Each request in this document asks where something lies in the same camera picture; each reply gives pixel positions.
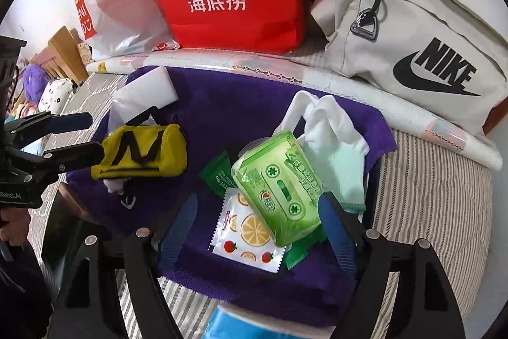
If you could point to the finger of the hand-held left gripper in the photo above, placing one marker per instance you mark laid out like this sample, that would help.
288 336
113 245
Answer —
79 155
71 121

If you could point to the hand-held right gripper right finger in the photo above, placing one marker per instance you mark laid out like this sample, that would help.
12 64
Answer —
333 231

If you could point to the yellow cloth pouch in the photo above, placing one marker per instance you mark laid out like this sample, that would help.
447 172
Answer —
170 152

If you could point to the blue tissue pack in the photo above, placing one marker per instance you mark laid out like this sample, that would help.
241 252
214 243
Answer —
238 327

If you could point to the wooden headboard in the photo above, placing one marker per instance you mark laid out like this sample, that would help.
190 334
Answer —
63 53

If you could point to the person's left hand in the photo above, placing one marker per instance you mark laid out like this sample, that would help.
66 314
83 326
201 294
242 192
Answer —
18 227

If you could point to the beige waist bag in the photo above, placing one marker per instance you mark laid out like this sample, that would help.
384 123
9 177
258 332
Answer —
416 25

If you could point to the brown framed board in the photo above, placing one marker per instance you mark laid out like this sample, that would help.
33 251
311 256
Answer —
84 53

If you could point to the purple towel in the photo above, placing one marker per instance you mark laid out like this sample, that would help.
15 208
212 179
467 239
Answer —
238 108

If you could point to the rolled printed paper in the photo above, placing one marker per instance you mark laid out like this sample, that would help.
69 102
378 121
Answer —
436 116

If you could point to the purple plush toy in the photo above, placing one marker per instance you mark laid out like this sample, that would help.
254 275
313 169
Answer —
35 83

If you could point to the striped mattress pad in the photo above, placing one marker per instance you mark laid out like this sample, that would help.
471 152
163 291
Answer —
428 204

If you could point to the dark green box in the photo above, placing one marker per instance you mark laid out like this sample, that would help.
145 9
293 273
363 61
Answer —
63 220

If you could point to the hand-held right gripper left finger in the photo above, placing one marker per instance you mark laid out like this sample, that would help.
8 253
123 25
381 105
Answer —
180 227

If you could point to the green tissue pack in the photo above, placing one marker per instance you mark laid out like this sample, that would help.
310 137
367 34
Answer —
278 184

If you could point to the fruit print packet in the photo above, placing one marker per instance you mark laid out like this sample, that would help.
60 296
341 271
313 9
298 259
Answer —
246 243

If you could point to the white spotted pillow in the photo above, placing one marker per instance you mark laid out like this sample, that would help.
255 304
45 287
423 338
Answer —
55 94

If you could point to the dark green wipe packet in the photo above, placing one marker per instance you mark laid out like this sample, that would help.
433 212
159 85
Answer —
216 174

